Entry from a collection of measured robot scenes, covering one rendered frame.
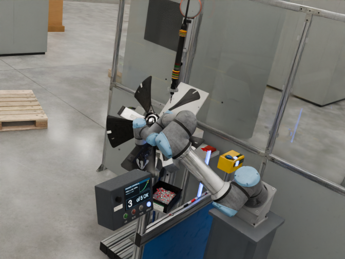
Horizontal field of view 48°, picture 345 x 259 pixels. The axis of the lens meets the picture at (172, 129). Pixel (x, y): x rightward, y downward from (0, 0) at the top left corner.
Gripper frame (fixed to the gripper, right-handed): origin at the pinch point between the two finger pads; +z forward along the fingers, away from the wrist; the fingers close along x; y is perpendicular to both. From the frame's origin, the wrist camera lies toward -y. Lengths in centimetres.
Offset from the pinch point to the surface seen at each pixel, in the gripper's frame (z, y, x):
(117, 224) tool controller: -30, -54, -42
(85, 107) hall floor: 150, 148, 274
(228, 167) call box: 7, 42, -37
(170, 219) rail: 7.9, -13.5, -36.3
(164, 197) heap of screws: 13.3, 0.0, -19.2
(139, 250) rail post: 10, -38, -36
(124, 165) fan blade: -0.6, -5.1, 9.4
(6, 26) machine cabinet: 105, 187, 536
